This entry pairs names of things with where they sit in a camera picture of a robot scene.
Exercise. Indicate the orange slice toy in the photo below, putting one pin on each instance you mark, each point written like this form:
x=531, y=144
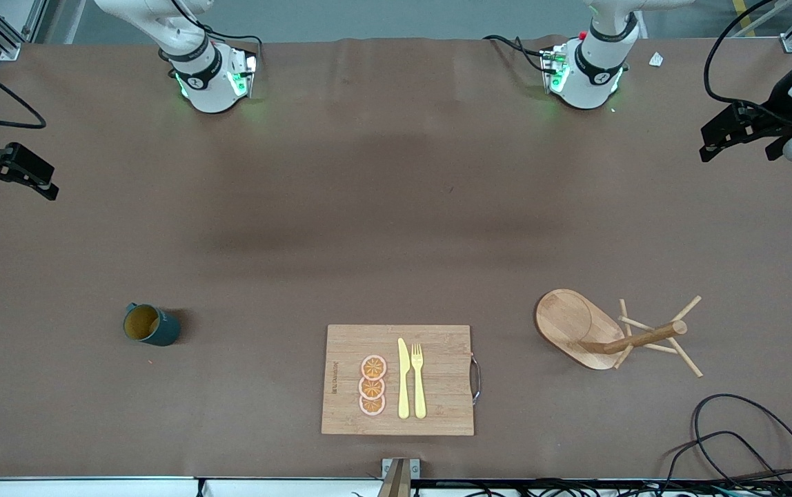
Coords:
x=372, y=388
x=373, y=367
x=372, y=406

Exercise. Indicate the yellow plastic fork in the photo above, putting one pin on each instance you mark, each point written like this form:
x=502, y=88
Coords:
x=419, y=386

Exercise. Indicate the wooden cutting board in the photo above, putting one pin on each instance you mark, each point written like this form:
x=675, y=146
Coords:
x=437, y=379

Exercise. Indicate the white table edge rail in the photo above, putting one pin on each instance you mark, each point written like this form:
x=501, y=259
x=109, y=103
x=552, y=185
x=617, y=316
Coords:
x=92, y=489

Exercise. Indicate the wooden cup rack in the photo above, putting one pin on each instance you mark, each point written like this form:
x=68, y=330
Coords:
x=565, y=321

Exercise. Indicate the dark green cup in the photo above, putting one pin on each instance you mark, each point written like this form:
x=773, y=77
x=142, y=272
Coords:
x=161, y=330

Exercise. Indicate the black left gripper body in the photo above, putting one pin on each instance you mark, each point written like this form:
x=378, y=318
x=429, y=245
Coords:
x=774, y=114

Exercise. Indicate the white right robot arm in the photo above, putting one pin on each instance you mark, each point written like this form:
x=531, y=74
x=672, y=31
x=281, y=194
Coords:
x=210, y=86

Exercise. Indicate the white paper scrap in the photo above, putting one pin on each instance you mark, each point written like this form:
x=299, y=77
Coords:
x=657, y=59

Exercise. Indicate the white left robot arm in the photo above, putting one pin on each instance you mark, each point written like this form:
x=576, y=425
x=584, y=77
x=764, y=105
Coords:
x=592, y=83

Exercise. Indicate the yellow plastic knife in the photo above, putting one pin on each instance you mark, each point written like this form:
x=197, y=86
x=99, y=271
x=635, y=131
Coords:
x=403, y=379

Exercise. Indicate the metal bracket with post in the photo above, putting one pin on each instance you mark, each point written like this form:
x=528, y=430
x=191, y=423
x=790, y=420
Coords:
x=396, y=476

